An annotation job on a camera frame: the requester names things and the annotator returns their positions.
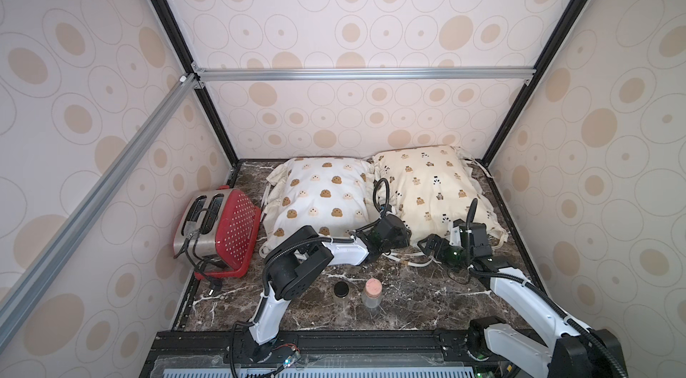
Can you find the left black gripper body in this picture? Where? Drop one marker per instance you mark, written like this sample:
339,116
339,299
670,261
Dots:
401,240

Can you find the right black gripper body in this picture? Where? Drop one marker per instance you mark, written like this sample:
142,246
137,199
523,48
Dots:
437,244

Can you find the cream pillow bear panda print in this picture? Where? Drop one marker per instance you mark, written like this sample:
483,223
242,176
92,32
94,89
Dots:
431,187

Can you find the white pillow brown bear print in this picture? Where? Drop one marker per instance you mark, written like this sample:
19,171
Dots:
333,195

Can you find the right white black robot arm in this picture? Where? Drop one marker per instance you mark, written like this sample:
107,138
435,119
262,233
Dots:
563,345

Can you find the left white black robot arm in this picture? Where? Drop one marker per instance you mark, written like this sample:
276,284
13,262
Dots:
292,267

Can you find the pink lid glass jar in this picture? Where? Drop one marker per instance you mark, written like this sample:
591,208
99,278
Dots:
372,293

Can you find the black lid glass jar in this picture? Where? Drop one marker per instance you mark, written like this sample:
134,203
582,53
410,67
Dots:
341,295

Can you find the horizontal silver aluminium bar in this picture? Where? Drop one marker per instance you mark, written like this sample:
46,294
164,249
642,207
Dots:
368,74

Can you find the red silver toaster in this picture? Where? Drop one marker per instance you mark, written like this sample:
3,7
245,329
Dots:
217,233

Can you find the diagonal silver aluminium bar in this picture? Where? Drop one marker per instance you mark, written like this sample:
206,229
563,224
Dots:
37,279

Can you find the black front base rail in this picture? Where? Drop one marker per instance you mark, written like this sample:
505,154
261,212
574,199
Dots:
322,349

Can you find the right black frame post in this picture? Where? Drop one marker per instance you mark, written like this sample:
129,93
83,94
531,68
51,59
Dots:
559,34

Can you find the black frame post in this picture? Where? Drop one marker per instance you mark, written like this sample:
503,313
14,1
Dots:
559,34
180,47

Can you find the left black frame post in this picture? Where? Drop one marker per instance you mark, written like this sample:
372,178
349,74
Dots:
180,47

